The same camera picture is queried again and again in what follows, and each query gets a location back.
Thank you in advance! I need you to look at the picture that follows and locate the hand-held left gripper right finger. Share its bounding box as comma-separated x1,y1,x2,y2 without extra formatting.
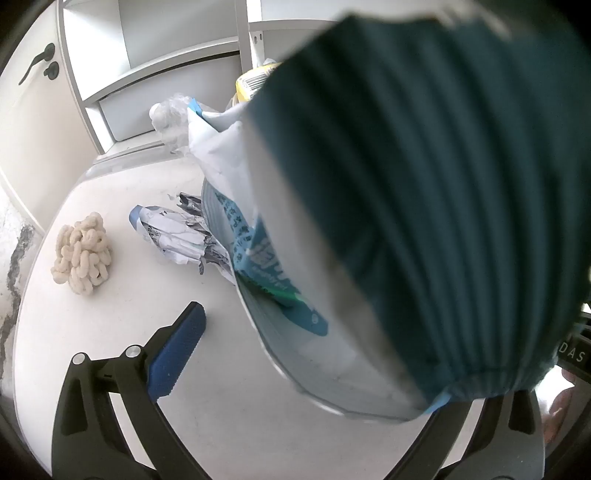
388,390,546,480

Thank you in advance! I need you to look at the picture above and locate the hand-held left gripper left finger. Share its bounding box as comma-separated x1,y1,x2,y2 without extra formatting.
52,301,207,480

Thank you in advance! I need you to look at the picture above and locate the white bag with blue print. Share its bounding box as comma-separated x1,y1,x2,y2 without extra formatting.
187,97,437,423

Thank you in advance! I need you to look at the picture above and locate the teal ribbed bag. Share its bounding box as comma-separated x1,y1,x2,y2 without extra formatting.
247,14,591,400

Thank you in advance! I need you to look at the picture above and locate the clear plastic bag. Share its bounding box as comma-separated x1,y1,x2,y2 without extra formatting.
149,93,204,155

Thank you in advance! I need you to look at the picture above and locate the person's right hand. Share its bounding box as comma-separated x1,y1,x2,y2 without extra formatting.
542,370,579,445

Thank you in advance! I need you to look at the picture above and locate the crumpled printed paper wrapper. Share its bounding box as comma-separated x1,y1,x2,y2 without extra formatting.
129,191,241,287

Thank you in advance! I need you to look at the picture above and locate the white door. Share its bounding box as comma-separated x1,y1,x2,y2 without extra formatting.
0,9,100,232

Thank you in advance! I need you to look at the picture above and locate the yellow packet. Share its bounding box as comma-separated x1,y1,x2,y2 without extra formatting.
235,59,284,104

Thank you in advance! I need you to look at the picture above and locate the white shelf unit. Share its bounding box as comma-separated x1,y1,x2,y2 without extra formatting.
56,0,356,162

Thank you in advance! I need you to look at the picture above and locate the cream knotted chain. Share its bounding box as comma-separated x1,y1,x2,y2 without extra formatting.
51,211,114,296

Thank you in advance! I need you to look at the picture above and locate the black door handle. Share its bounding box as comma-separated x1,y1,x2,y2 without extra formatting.
18,44,60,86

